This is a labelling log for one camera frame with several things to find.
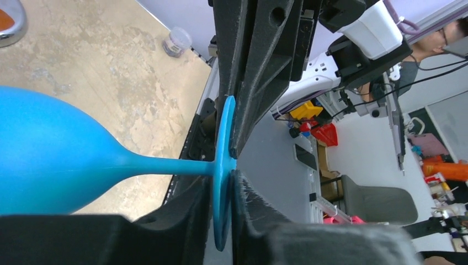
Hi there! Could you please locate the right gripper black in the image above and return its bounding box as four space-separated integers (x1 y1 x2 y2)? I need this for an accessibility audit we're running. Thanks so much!
212 0 323 158

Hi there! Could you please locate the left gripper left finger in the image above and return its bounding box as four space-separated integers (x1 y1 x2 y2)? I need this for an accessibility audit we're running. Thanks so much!
1 177 211 264

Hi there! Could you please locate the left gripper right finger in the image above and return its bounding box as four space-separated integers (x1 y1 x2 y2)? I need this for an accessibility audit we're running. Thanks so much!
231 170 423 264

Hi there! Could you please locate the blue wine glass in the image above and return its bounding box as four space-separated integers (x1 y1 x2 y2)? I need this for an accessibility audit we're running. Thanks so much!
1 86 237 251

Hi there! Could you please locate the chrome wine glass rack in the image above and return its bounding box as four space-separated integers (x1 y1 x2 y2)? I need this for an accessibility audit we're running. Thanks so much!
1 0 28 48

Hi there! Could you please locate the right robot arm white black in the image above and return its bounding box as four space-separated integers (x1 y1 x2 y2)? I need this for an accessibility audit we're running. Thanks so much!
209 1 411 158

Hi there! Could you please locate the small clear jar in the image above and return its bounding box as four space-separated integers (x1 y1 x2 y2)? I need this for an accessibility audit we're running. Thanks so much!
162 26 193 58

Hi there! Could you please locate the grey chair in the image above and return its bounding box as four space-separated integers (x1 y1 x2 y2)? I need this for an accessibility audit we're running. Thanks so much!
341 175 418 225

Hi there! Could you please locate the orange bottle on shelf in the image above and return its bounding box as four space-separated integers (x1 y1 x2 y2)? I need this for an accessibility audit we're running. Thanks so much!
422 162 467 182

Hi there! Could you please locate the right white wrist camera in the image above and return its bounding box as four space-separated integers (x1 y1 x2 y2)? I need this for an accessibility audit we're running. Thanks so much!
338 1 403 60

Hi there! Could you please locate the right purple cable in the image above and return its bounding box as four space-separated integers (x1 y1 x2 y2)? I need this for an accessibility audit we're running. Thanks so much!
382 0 421 36

